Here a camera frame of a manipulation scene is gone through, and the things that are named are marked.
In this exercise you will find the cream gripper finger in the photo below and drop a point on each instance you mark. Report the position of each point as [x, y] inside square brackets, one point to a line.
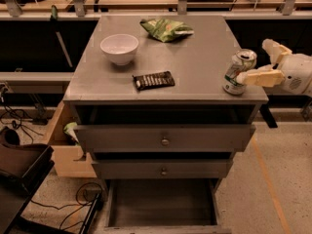
[265, 76]
[275, 50]

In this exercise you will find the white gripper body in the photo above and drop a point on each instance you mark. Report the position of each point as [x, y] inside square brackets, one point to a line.
[296, 71]

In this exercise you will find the green white 7up can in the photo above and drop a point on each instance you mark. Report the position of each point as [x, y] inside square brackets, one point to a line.
[244, 60]

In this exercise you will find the white bowl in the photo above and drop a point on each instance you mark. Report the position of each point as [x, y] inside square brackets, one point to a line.
[119, 49]

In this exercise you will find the dark chocolate bar wrapper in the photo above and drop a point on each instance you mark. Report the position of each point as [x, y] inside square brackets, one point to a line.
[154, 81]

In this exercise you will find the green chip bag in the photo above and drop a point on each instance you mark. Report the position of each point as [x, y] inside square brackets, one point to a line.
[166, 30]

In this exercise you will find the grey drawer cabinet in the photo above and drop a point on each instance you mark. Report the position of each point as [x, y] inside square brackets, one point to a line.
[103, 93]

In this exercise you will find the middle grey drawer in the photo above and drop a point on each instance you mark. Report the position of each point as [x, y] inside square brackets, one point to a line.
[141, 169]

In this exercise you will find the bottom open grey drawer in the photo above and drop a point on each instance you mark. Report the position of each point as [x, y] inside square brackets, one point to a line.
[163, 206]

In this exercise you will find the top grey drawer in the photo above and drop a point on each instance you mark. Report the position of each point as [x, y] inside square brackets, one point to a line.
[164, 138]

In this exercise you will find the green packet in wooden box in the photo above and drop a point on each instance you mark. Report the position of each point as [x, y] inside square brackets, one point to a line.
[69, 132]

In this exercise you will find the light wooden box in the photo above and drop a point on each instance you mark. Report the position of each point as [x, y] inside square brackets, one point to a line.
[69, 158]

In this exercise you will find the dark brown tray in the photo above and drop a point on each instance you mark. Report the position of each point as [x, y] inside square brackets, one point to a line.
[22, 170]

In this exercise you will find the green handled tool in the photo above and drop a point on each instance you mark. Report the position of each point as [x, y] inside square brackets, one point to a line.
[54, 19]

